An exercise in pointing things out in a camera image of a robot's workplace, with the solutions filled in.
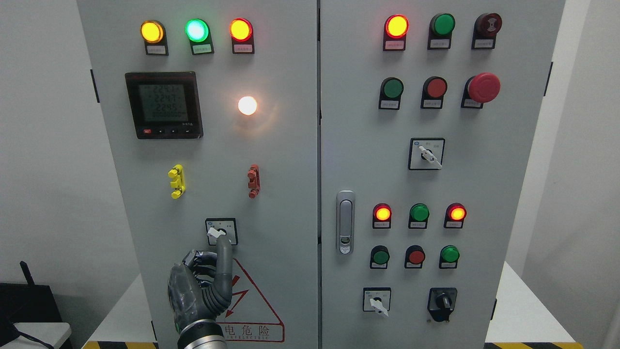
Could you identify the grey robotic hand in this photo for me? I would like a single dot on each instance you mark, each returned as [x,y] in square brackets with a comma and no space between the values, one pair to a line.
[200,288]

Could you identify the white rotary selector switch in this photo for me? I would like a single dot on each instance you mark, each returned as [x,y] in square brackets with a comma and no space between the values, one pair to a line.
[221,227]

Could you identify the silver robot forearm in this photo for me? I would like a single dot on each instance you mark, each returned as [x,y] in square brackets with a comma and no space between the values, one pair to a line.
[202,334]

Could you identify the green lit indicator light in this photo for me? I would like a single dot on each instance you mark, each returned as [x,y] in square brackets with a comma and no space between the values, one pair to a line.
[199,36]

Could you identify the yellow indicator light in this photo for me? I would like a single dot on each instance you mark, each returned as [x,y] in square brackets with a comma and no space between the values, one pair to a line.
[155,39]

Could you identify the red electrical warning triangle sticker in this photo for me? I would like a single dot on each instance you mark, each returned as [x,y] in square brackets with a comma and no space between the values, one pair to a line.
[250,317]

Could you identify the yellow terminal connector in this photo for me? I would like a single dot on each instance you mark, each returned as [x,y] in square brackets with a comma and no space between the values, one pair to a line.
[177,181]

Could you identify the red terminal connector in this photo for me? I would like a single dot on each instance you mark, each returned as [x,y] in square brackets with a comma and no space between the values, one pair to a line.
[254,181]

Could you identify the white box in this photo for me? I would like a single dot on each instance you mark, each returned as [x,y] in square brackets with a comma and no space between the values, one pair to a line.
[54,333]

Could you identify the black device with antenna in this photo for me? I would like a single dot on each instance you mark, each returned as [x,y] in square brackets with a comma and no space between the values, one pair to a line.
[26,303]

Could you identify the green push button lower left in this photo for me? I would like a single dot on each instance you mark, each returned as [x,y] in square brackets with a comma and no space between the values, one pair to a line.
[379,257]

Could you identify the green push button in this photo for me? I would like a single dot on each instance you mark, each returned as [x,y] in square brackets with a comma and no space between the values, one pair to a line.
[379,257]
[390,93]

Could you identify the black digital power meter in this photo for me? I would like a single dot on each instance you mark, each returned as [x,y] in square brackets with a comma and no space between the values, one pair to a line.
[165,105]

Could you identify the clear small lamp bulb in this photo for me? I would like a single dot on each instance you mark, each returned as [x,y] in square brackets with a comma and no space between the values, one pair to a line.
[247,105]

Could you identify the orange indicator light lower left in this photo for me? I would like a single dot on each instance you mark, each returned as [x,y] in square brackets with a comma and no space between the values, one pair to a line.
[381,216]

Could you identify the grey electrical cabinet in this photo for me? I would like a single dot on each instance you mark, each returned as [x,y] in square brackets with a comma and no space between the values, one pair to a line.
[316,75]

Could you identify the red push button lower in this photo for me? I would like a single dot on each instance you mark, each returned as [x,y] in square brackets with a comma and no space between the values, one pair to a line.
[414,257]

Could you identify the red push button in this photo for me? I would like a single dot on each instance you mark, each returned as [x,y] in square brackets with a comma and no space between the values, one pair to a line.
[433,92]
[414,257]

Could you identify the green indicator light lower middle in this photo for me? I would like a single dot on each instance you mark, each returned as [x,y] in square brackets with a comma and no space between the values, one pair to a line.
[418,216]

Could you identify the green indicator light bottom right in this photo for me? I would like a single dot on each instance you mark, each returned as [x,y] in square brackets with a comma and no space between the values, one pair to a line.
[449,257]

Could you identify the orange indicator light lower right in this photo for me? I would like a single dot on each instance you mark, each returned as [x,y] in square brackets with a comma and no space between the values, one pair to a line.
[455,216]

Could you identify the green push button upper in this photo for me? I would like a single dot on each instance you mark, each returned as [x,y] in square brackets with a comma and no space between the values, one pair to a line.
[390,93]

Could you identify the red push button upper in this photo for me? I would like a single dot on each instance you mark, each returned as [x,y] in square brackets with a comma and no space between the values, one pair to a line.
[433,92]

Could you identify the orange indicator light top right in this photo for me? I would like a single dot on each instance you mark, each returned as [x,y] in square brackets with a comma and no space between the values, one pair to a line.
[395,31]

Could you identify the red emergency stop button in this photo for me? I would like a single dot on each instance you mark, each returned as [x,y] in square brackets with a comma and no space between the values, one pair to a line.
[483,87]

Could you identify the green indicator light top right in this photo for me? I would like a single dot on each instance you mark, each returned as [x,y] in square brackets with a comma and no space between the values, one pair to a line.
[440,31]

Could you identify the dark red buzzer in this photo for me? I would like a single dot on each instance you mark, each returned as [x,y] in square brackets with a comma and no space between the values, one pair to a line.
[485,30]

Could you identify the silver door lock handle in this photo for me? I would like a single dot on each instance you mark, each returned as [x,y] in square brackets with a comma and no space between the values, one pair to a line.
[345,221]

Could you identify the white selector switch bottom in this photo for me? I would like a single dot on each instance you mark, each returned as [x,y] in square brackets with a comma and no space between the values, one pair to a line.
[377,300]

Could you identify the black rotary knob switch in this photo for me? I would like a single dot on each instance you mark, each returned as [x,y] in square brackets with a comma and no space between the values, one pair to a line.
[441,303]

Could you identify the white selector switch upper right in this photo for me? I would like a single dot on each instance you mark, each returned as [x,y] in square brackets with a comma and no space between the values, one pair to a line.
[426,154]

